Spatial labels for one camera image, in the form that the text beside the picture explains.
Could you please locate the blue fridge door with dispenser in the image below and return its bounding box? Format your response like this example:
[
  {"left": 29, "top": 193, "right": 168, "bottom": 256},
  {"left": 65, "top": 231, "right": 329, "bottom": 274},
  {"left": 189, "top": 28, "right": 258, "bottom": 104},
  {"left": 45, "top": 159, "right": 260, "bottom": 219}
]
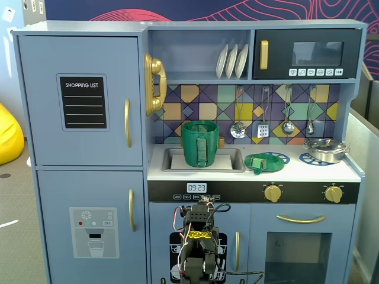
[{"left": 37, "top": 170, "right": 147, "bottom": 284}]

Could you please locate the gold dishwasher door handle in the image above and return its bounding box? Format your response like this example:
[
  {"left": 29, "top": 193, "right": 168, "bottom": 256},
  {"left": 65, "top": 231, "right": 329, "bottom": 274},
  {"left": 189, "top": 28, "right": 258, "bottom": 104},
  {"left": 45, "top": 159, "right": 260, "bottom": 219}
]
[{"left": 235, "top": 231, "right": 241, "bottom": 272}]

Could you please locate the digital clock display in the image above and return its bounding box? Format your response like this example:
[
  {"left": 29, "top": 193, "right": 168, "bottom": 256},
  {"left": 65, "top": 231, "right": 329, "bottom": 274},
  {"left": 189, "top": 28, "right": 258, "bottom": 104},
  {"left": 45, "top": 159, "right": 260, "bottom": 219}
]
[{"left": 186, "top": 182, "right": 208, "bottom": 194}]

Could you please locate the green round lid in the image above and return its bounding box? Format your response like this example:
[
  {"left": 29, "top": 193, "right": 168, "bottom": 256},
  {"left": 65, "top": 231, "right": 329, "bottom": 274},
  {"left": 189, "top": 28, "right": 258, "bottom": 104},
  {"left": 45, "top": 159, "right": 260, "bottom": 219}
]
[{"left": 243, "top": 153, "right": 285, "bottom": 176}]

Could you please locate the yellow beanbag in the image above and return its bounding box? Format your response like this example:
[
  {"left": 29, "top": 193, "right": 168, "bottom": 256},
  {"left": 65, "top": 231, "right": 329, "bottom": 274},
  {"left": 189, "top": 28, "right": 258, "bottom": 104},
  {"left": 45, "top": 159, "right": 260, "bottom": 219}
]
[{"left": 0, "top": 102, "right": 25, "bottom": 166}]

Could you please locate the blue oven door with window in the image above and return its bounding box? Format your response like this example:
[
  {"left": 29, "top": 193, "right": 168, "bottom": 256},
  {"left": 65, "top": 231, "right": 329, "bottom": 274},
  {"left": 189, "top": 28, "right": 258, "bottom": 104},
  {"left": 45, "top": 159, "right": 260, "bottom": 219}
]
[{"left": 249, "top": 203, "right": 356, "bottom": 284}]

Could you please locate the blue fridge door with chalkboard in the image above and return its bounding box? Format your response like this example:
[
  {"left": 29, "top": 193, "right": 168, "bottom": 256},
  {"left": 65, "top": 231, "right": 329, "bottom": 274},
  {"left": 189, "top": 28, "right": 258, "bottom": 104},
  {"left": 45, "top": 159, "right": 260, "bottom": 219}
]
[{"left": 18, "top": 35, "right": 143, "bottom": 166}]

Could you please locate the black microwave door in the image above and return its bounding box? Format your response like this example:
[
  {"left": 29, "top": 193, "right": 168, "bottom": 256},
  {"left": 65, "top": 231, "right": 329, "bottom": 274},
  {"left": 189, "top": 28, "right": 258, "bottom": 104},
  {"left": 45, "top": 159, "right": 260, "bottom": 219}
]
[{"left": 252, "top": 28, "right": 363, "bottom": 80}]

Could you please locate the grey toy sink basin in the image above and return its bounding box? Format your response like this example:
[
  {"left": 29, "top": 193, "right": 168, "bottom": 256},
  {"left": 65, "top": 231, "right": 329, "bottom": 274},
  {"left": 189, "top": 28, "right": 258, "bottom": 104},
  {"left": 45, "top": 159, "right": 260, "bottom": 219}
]
[{"left": 161, "top": 147, "right": 247, "bottom": 173}]

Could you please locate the black shopping list board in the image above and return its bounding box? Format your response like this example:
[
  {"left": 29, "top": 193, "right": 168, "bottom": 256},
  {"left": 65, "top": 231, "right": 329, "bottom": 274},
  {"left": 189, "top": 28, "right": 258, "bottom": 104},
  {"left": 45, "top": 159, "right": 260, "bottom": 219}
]
[{"left": 56, "top": 73, "right": 111, "bottom": 132}]

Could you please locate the black power cable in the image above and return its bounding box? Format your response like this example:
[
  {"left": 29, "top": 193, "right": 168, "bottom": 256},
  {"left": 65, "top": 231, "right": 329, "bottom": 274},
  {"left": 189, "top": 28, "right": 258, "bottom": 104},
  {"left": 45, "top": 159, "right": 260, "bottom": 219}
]
[{"left": 217, "top": 264, "right": 265, "bottom": 284}]

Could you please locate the steel toy pot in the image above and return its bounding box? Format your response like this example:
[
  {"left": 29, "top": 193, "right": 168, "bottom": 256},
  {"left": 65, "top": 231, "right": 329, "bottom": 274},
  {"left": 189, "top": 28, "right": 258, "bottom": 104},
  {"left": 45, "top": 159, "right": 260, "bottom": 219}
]
[{"left": 303, "top": 138, "right": 351, "bottom": 164}]

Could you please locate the green plastic container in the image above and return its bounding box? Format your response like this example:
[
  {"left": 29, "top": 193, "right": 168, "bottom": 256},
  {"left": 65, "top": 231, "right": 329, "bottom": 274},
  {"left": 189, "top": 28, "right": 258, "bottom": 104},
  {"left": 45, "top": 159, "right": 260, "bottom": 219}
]
[{"left": 181, "top": 120, "right": 221, "bottom": 167}]

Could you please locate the steel ladle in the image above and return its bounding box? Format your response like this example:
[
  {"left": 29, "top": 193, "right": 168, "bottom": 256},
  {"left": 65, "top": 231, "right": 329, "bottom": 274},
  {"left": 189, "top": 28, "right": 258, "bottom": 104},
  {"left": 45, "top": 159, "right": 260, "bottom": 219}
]
[{"left": 281, "top": 85, "right": 295, "bottom": 135}]

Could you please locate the steel slotted spatula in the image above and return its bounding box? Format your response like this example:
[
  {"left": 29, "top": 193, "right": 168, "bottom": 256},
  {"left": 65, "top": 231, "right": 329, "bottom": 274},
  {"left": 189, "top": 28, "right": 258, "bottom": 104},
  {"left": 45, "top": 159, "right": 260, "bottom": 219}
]
[{"left": 256, "top": 86, "right": 271, "bottom": 139}]

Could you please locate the gold microwave handle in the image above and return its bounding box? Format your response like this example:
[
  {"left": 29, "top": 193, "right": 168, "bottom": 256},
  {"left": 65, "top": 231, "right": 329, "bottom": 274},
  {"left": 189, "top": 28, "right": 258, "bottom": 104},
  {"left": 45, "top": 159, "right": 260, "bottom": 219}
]
[{"left": 259, "top": 40, "right": 269, "bottom": 71}]

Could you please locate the blue dishwasher door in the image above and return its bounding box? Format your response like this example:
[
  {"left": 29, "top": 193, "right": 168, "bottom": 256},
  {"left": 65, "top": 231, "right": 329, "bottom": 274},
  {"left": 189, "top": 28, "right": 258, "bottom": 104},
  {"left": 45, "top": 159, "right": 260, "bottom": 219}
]
[{"left": 148, "top": 202, "right": 252, "bottom": 284}]

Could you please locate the gold toy telephone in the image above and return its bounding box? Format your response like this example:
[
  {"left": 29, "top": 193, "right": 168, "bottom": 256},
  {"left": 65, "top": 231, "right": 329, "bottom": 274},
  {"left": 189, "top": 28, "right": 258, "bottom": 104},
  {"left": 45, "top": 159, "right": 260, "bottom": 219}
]
[{"left": 143, "top": 52, "right": 168, "bottom": 117}]

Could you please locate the gold stove knob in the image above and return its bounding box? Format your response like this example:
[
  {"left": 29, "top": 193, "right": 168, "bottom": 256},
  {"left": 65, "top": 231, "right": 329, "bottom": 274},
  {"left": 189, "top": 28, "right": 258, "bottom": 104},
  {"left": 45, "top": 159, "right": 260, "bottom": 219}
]
[
  {"left": 264, "top": 183, "right": 282, "bottom": 204},
  {"left": 324, "top": 185, "right": 344, "bottom": 204}
]

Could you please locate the white toy plate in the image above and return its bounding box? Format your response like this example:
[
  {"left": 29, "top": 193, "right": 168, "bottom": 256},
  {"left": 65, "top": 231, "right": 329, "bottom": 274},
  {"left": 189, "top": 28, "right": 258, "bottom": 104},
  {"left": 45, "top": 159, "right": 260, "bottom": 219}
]
[
  {"left": 224, "top": 43, "right": 239, "bottom": 80},
  {"left": 235, "top": 43, "right": 249, "bottom": 80},
  {"left": 215, "top": 43, "right": 229, "bottom": 80}
]

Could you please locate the gold oven door handle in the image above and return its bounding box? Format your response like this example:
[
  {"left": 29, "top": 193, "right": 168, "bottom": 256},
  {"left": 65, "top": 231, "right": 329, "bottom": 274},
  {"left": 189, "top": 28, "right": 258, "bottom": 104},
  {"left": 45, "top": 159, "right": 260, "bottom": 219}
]
[{"left": 276, "top": 214, "right": 327, "bottom": 224}]

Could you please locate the steel spoon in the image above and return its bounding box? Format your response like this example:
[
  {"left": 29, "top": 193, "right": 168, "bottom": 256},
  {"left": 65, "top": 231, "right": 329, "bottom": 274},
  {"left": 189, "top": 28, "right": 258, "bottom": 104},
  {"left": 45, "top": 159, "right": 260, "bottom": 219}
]
[{"left": 306, "top": 85, "right": 317, "bottom": 136}]

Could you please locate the steel slotted skimmer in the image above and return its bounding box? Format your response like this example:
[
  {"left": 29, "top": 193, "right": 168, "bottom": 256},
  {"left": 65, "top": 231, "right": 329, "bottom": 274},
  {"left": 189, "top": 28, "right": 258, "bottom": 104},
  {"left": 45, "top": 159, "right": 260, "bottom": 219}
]
[{"left": 230, "top": 86, "right": 248, "bottom": 140}]

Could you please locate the grey office partition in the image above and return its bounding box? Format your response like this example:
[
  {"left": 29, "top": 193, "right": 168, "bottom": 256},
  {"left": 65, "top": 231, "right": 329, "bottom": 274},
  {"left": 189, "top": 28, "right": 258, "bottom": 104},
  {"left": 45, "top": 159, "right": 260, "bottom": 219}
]
[{"left": 348, "top": 72, "right": 379, "bottom": 284}]

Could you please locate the gold fridge door handle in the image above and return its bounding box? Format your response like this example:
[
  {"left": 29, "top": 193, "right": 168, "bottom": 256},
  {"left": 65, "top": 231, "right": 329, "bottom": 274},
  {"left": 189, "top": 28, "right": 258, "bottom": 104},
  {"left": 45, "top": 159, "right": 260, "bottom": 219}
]
[
  {"left": 128, "top": 189, "right": 137, "bottom": 233},
  {"left": 124, "top": 98, "right": 133, "bottom": 149}
]

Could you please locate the blue toy kitchen unit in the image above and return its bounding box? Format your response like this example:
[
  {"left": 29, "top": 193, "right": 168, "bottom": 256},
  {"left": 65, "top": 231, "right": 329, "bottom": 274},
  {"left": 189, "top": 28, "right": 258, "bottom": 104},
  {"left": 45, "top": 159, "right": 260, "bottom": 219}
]
[{"left": 11, "top": 19, "right": 368, "bottom": 284}]

